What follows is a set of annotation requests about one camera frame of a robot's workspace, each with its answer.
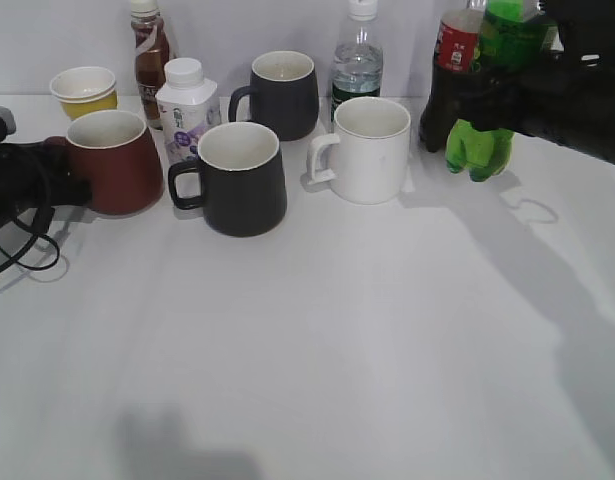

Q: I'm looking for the cola bottle red label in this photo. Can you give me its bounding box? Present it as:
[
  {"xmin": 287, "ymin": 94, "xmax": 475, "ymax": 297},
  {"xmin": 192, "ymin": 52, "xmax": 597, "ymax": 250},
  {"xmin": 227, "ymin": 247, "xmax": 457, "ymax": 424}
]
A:
[{"xmin": 419, "ymin": 1, "xmax": 487, "ymax": 153}]

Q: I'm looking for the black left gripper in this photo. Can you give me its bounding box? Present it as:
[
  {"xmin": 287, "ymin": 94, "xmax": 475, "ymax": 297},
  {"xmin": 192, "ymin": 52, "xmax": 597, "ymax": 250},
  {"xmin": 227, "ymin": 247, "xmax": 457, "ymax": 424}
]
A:
[{"xmin": 0, "ymin": 136, "xmax": 92, "ymax": 218}]

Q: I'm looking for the black mug front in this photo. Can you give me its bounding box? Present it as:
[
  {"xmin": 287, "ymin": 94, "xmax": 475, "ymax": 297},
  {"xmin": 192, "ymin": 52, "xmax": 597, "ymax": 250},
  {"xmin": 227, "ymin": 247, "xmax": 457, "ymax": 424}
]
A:
[{"xmin": 167, "ymin": 122, "xmax": 288, "ymax": 237}]

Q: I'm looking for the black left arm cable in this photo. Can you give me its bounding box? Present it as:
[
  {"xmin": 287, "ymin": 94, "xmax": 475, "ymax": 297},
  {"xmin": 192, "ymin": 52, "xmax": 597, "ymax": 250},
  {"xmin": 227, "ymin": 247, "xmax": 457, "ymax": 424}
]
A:
[{"xmin": 0, "ymin": 144, "xmax": 62, "ymax": 281}]

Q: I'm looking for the dark grey mug rear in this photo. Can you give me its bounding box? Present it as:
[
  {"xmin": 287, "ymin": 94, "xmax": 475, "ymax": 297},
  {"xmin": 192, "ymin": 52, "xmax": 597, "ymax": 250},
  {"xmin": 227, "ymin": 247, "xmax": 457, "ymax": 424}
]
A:
[{"xmin": 228, "ymin": 51, "xmax": 319, "ymax": 142}]

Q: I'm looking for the green plastic soda bottle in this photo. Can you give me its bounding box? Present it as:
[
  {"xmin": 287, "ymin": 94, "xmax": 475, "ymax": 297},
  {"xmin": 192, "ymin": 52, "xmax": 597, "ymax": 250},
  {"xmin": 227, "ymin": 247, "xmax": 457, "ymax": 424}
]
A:
[{"xmin": 445, "ymin": 1, "xmax": 555, "ymax": 182}]

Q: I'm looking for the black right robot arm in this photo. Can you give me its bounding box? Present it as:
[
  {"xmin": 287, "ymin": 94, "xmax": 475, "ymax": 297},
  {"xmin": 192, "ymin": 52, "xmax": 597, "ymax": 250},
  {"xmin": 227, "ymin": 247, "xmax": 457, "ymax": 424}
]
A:
[{"xmin": 445, "ymin": 1, "xmax": 615, "ymax": 182}]

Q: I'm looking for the white ceramic mug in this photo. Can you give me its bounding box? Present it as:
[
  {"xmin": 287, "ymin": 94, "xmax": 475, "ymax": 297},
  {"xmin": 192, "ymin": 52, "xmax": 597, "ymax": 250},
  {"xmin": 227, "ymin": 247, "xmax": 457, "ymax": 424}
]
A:
[{"xmin": 306, "ymin": 97, "xmax": 411, "ymax": 205}]

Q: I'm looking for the white milk drink bottle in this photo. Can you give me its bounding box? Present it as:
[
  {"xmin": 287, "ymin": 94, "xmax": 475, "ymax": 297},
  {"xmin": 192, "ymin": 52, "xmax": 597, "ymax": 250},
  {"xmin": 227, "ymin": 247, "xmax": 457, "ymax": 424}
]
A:
[{"xmin": 156, "ymin": 58, "xmax": 222, "ymax": 164}]

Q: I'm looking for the clear water bottle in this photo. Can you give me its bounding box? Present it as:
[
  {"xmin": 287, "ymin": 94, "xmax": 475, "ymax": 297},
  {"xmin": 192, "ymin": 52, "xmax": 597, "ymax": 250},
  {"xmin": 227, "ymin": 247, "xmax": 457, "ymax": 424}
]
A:
[{"xmin": 330, "ymin": 1, "xmax": 384, "ymax": 119}]

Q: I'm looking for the brown tea bottle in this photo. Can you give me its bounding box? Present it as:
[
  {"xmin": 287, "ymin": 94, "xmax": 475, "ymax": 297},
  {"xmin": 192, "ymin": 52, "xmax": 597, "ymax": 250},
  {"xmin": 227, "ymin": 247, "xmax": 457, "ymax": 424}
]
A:
[{"xmin": 130, "ymin": 0, "xmax": 172, "ymax": 130}]

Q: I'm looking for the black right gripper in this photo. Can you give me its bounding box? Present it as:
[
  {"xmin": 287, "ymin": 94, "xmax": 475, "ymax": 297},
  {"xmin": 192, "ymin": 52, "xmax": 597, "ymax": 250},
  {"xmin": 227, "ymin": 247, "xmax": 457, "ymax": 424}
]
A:
[{"xmin": 453, "ymin": 1, "xmax": 615, "ymax": 145}]

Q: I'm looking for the dark red ceramic mug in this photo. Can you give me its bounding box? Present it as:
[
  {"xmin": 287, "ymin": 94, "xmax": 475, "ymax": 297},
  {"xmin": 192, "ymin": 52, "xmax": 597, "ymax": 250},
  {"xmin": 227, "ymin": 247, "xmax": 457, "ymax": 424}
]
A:
[{"xmin": 44, "ymin": 109, "xmax": 163, "ymax": 215}]

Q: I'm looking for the yellow paper cup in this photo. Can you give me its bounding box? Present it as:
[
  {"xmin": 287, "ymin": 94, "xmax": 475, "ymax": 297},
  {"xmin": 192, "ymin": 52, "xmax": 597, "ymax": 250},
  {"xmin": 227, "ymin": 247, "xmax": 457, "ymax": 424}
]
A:
[{"xmin": 49, "ymin": 66, "xmax": 118, "ymax": 120}]

